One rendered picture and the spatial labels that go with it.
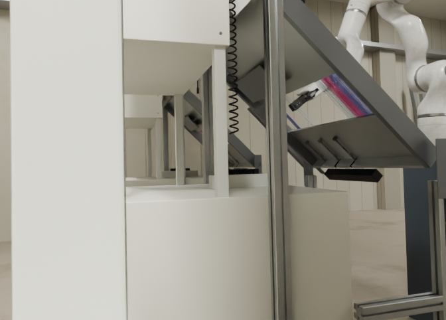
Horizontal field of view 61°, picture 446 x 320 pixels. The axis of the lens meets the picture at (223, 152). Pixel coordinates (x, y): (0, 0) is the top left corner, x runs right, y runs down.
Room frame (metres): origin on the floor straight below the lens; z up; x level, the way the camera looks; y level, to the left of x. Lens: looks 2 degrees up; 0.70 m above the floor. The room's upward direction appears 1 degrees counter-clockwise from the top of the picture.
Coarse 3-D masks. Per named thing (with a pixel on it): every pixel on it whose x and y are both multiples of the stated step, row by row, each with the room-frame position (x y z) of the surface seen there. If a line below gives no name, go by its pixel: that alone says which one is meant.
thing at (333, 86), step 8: (320, 80) 1.23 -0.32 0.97; (328, 80) 1.20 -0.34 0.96; (336, 80) 1.17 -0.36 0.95; (320, 88) 1.27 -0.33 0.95; (328, 88) 1.24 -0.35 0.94; (336, 88) 1.20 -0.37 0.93; (344, 88) 1.17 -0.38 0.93; (328, 96) 1.28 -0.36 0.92; (336, 96) 1.24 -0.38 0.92; (344, 96) 1.21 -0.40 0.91; (352, 96) 1.18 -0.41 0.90; (336, 104) 1.28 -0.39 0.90; (344, 104) 1.25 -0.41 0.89; (352, 104) 1.21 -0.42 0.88; (360, 104) 1.18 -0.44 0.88; (344, 112) 1.29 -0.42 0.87; (352, 112) 1.25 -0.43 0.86; (360, 112) 1.22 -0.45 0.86; (368, 112) 1.19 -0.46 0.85
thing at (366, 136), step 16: (304, 128) 1.60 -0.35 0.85; (320, 128) 1.49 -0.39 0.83; (336, 128) 1.39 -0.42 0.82; (352, 128) 1.31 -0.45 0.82; (368, 128) 1.24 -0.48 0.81; (384, 128) 1.18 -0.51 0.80; (304, 144) 1.73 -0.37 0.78; (320, 144) 1.61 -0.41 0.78; (336, 144) 1.50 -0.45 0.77; (352, 144) 1.41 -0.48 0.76; (368, 144) 1.33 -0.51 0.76; (384, 144) 1.26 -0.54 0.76; (400, 144) 1.19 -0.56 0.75
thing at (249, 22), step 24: (240, 24) 1.27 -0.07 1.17; (288, 24) 1.09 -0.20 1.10; (240, 48) 1.41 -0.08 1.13; (288, 48) 1.19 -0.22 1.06; (312, 48) 1.10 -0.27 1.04; (240, 72) 1.57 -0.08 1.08; (264, 72) 1.34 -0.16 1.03; (288, 72) 1.31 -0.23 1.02; (312, 72) 1.21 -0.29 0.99; (264, 96) 1.51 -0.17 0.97
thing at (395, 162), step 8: (320, 160) 1.74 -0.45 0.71; (328, 160) 1.67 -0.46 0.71; (336, 160) 1.60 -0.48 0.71; (344, 160) 1.55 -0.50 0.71; (352, 160) 1.49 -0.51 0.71; (360, 160) 1.44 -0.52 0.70; (368, 160) 1.40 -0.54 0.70; (376, 160) 1.35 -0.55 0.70; (384, 160) 1.31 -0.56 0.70; (392, 160) 1.27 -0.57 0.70; (400, 160) 1.24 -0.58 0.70; (408, 160) 1.20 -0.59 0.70; (416, 160) 1.17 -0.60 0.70
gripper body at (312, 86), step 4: (312, 84) 1.52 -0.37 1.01; (304, 88) 1.56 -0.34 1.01; (308, 88) 1.50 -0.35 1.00; (312, 88) 1.50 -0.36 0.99; (300, 92) 1.55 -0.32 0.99; (304, 92) 1.53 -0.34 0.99; (316, 92) 1.51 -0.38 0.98; (320, 92) 1.51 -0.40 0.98; (316, 96) 1.50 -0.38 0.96; (308, 100) 1.53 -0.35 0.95
